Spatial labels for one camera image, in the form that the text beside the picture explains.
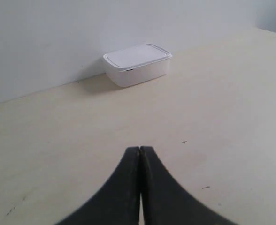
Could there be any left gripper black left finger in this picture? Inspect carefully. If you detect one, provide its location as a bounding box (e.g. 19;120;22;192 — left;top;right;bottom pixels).
58;147;140;225

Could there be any white lidded plastic container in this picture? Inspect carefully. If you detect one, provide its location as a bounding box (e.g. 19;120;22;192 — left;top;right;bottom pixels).
103;44;172;88

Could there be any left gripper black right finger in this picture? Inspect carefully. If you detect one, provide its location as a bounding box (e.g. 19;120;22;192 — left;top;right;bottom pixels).
139;146;233;225

